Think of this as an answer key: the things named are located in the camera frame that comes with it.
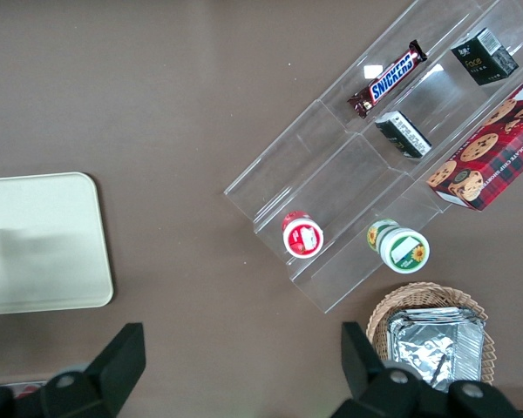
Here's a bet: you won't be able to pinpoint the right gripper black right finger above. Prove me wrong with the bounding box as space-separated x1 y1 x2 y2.
329 320 520 418

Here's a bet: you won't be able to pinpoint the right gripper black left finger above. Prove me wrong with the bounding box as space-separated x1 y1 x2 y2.
0 321 147 418

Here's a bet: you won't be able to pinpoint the light tan wicker basket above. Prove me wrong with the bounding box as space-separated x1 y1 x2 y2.
365 281 498 394

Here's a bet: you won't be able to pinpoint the cream plastic tray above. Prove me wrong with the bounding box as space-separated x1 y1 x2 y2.
0 171 115 316

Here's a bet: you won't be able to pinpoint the stack of foil trays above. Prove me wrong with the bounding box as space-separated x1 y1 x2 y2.
384 306 486 394

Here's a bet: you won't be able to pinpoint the green lid yogurt cup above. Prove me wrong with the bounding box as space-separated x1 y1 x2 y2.
365 218 431 275

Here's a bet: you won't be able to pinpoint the red lid yogurt cup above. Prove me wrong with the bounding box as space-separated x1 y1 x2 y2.
281 210 325 260

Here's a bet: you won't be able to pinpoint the clear acrylic stepped display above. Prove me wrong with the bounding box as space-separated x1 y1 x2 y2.
222 0 523 315

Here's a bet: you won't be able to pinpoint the small black carton box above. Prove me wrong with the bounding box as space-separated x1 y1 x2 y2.
374 109 434 160
450 26 520 87

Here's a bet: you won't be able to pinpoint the red tartan cookie box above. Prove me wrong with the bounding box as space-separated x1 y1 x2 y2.
425 66 523 212

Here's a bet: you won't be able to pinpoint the Snickers chocolate bar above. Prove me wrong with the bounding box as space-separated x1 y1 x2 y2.
346 39 429 120

